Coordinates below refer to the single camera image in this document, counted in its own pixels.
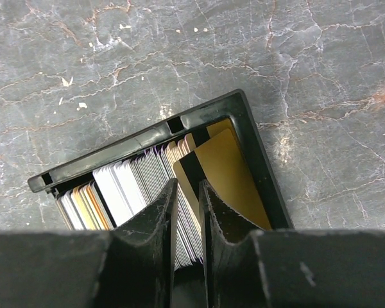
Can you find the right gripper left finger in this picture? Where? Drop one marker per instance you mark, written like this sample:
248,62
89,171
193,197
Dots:
129,266

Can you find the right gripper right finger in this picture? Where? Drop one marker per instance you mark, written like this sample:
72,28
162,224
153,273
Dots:
246,266

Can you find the black card box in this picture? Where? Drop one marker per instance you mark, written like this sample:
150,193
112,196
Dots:
231,111

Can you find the white card stack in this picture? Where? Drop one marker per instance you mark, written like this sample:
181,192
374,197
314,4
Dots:
116,192

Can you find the gold card in box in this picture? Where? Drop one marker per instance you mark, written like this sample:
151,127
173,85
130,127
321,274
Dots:
220,162

